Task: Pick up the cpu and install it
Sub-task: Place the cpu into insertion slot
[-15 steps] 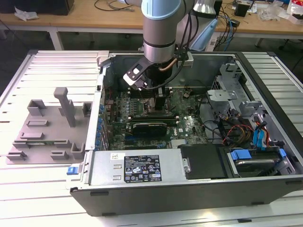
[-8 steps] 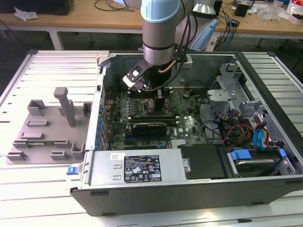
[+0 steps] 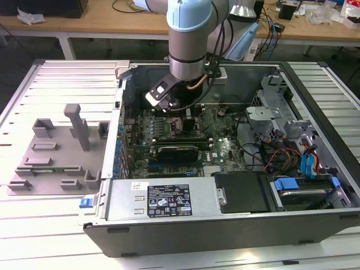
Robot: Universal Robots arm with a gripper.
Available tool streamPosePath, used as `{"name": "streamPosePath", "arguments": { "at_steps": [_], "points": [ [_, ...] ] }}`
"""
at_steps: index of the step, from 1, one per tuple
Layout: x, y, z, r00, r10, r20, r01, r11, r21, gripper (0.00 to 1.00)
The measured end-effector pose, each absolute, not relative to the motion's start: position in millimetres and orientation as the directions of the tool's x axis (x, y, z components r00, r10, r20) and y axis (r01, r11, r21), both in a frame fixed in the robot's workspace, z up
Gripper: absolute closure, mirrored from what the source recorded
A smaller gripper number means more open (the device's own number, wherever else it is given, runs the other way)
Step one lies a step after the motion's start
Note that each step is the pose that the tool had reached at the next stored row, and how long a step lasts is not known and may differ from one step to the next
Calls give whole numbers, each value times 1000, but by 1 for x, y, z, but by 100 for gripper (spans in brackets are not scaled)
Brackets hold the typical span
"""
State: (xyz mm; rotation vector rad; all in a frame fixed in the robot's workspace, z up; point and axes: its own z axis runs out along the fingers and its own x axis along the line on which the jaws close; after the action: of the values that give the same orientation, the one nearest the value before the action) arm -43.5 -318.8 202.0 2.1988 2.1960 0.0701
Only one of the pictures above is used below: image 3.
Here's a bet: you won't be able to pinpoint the black cable bundle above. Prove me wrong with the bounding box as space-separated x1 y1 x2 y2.
235 112 272 173

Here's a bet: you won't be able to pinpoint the hard disk in blue carrier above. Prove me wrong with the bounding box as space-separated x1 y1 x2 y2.
269 177 343 212

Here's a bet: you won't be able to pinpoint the black graphics card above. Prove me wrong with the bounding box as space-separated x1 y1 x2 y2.
156 145 199 163

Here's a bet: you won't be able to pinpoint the white wrist camera black face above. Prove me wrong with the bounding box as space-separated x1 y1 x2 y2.
145 74 181 113

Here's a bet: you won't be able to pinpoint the black silver PC case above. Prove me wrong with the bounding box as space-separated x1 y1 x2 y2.
83 60 360 258

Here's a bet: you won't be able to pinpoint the silver power supply unit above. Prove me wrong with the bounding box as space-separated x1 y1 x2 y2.
105 177 223 220

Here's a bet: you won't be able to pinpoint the red yellow power wires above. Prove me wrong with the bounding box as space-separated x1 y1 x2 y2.
268 148 300 169

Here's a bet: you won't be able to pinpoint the grey metal drive cage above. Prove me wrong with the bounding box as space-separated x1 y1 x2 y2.
244 73 324 147

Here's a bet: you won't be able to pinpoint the clear plastic bags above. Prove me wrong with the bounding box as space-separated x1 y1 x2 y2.
306 4 341 25

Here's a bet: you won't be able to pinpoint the white crumpled paper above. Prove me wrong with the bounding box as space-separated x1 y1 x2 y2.
16 7 46 25

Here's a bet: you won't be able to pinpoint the large black box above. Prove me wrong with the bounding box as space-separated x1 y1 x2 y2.
0 0 88 17

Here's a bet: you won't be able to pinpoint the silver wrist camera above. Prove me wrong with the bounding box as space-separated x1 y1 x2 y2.
206 66 228 84

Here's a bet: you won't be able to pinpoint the black RAM slot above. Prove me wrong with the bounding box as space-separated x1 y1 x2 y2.
153 136 212 140
154 141 212 146
154 144 212 150
153 138 212 143

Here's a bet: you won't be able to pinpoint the white red plastic bag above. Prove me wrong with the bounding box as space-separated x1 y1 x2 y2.
340 0 360 29

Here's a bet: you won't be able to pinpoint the small black cube device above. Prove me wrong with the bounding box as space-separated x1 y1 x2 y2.
277 2 296 21

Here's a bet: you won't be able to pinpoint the grey plastic parts rack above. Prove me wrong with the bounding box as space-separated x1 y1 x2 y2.
6 103 111 196

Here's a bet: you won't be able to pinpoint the CPU socket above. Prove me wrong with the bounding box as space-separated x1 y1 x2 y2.
168 116 204 138

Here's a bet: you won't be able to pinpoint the blue data cable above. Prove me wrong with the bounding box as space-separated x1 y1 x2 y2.
300 145 318 181

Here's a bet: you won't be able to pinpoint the green motherboard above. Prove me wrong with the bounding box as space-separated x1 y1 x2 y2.
122 105 248 179

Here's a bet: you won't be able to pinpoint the black plastic bay cover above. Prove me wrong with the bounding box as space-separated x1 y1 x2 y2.
210 171 272 214

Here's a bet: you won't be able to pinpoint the red data cable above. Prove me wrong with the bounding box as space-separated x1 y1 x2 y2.
303 143 321 177

